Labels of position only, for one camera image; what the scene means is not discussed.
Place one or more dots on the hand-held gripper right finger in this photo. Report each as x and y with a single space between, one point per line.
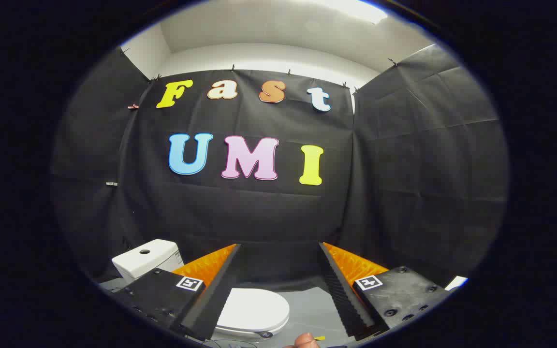
344 300

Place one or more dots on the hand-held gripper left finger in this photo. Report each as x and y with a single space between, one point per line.
214 300

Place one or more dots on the white toilet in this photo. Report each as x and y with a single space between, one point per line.
147 264

